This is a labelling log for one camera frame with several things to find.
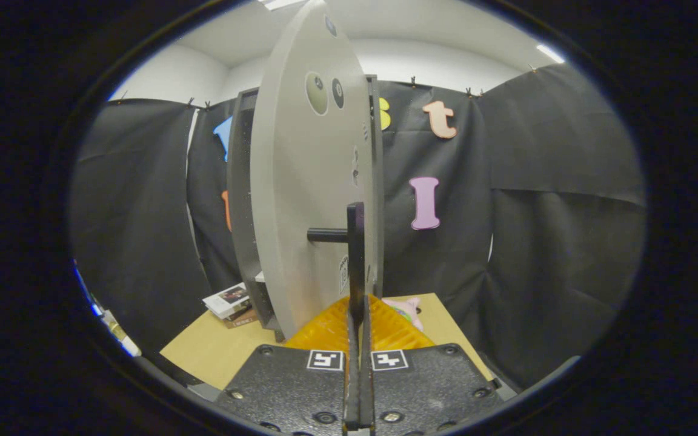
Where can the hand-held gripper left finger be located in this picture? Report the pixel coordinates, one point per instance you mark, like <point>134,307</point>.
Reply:
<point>288,387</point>

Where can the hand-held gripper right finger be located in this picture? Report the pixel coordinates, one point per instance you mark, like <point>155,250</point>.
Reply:
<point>434,387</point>

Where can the grey shoe cabinet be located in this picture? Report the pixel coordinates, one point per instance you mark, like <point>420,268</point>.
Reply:
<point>240,200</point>

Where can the pink plush toy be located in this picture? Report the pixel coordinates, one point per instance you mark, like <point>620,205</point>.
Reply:
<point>408,307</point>

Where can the stack of books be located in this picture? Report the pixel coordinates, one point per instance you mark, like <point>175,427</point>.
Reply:
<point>228,301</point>

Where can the cluttered small items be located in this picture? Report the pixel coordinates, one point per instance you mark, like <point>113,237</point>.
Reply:
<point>120,336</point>

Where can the black backdrop cloth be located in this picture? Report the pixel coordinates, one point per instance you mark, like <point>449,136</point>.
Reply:
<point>537,212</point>

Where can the blue and white board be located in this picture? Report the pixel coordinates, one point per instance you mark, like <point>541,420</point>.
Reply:
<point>82,290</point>

